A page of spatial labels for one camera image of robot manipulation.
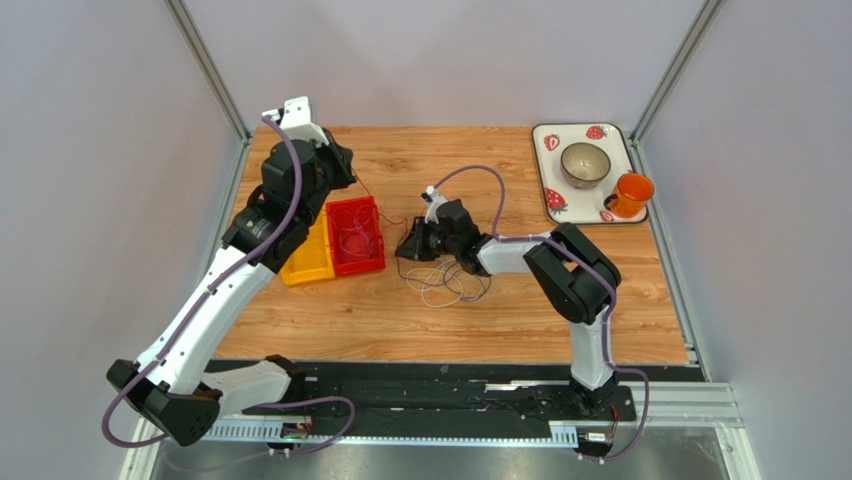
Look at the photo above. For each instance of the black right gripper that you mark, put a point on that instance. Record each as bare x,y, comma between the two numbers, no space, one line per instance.
427,237

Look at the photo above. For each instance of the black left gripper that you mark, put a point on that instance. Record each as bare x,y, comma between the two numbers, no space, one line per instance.
341,159

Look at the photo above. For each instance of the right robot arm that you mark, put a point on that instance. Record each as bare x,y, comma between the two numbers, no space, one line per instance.
577,279

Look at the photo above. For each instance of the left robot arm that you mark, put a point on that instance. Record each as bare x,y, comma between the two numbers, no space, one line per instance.
168,384

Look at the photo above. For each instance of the red plastic bin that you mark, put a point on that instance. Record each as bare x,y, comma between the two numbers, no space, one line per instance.
357,244

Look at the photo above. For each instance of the yellow plastic bin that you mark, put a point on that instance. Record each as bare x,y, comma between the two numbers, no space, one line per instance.
312,261

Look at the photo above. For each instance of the strawberry pattern tray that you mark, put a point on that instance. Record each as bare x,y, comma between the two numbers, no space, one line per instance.
562,202

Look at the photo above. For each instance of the beige ceramic bowl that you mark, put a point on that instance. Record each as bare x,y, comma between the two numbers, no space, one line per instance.
584,165

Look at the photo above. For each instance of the orange mug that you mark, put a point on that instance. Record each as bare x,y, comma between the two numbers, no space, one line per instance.
630,195

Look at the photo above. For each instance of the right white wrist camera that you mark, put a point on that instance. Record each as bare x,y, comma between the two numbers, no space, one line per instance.
432,200

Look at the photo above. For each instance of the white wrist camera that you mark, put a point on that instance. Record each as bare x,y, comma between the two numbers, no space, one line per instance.
432,200
297,119

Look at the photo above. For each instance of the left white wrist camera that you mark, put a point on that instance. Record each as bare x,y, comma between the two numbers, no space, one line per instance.
297,119

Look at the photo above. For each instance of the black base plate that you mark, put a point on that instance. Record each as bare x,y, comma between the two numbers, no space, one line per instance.
457,400

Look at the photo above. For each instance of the aluminium frame rail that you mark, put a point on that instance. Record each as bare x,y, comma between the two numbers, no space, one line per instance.
192,36

